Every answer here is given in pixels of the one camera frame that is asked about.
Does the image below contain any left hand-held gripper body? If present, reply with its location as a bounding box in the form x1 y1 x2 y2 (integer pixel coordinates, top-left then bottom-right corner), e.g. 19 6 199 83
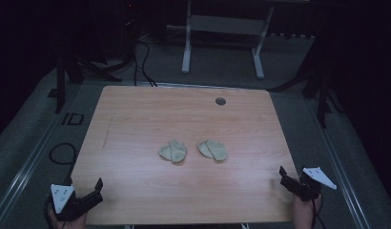
45 183 90 222

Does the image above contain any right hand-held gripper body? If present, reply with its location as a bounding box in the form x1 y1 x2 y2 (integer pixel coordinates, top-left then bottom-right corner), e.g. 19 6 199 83
292 166 338 202

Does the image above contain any pale beige sock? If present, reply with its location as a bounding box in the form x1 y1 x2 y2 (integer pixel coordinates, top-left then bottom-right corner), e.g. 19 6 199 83
158 138 188 164
197 138 229 162

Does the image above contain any person's left hand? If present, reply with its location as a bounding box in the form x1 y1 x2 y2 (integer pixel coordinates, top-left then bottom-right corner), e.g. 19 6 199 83
49 209 88 229

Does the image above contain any person's right hand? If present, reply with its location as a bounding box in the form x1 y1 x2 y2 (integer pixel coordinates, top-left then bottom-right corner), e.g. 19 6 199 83
292 192 323 229

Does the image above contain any black metal stand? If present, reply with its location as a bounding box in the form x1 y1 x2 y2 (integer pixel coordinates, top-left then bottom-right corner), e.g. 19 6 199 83
267 47 345 129
46 47 135 115

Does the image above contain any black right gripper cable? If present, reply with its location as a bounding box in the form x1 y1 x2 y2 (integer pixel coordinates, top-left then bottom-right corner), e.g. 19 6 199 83
311 192 326 229

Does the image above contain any metal floor rail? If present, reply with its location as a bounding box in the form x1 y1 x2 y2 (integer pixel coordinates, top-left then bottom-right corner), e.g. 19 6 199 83
0 80 90 229
304 96 374 229

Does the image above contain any thin black floor cable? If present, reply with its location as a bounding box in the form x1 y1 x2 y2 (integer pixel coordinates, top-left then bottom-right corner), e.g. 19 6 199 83
132 52 140 87
137 39 158 88

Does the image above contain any white metal desk frame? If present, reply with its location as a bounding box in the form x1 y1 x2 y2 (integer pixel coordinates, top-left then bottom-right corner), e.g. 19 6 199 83
180 0 276 80

